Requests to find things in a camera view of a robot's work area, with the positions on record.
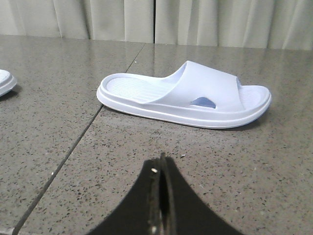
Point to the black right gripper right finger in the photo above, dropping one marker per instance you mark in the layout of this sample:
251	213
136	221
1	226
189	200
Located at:
183	212

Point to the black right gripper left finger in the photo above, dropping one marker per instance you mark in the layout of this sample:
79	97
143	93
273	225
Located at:
139	211

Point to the light blue slipper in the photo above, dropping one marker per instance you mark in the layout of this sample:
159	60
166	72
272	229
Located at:
194	95
7	82

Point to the beige pleated curtain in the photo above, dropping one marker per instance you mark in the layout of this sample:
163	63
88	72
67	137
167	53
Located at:
279	24

